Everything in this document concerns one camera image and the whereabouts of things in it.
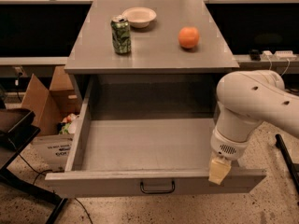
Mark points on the white cup in box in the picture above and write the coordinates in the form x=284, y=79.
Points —
x=73, y=126

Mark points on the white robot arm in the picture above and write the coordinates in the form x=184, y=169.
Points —
x=246, y=99

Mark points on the black bar at right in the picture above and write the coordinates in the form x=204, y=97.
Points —
x=293, y=167

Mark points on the brown cardboard box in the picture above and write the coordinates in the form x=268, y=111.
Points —
x=51, y=105

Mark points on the white power adapter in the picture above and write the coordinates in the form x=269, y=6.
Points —
x=280, y=55

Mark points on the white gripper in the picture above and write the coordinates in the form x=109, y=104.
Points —
x=226, y=147

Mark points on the grey top drawer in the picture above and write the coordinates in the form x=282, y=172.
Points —
x=145, y=136

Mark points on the orange fruit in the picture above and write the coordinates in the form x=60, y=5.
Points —
x=188, y=37

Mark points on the green soda can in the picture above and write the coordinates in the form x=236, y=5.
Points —
x=121, y=38

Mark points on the grey drawer cabinet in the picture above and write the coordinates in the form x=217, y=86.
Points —
x=149, y=47

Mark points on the white bowl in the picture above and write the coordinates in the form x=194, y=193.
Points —
x=139, y=17

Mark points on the white printed box flap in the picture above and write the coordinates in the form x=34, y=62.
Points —
x=54, y=149

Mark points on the black small device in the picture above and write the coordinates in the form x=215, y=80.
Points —
x=254, y=55

